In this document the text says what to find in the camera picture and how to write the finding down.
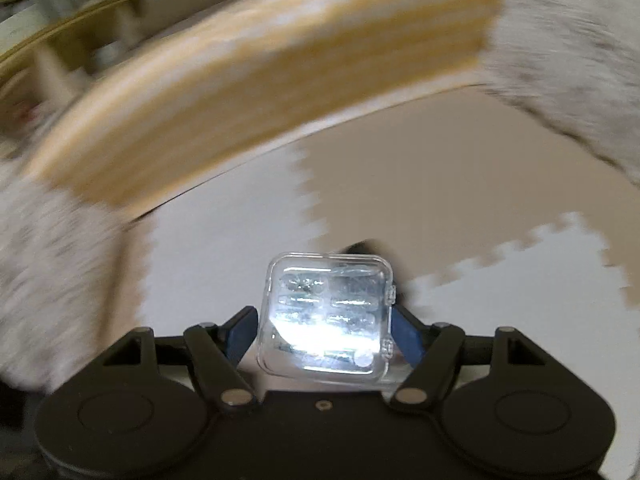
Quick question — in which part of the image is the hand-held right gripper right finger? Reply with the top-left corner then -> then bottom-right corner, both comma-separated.
382,305 -> 548,415

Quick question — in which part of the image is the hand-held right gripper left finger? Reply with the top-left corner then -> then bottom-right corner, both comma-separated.
101,305 -> 261,414

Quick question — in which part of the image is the clear plastic case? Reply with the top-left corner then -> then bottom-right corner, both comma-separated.
256,250 -> 399,386

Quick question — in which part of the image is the white foam puzzle mat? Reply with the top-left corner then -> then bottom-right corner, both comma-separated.
134,142 -> 351,333
407,227 -> 628,341

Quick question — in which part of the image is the beige foam puzzle mat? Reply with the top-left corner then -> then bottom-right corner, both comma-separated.
292,91 -> 640,308

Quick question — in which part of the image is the large fluffy white cushion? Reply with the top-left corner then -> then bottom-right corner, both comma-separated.
0,177 -> 153,393

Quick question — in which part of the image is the yellow checked cushion bumper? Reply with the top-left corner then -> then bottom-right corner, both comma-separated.
20,0 -> 509,222

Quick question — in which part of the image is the small fluffy white cushion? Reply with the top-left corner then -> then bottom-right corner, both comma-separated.
477,0 -> 640,187

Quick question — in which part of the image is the wooden furniture frame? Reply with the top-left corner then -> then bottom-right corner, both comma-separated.
0,0 -> 148,133

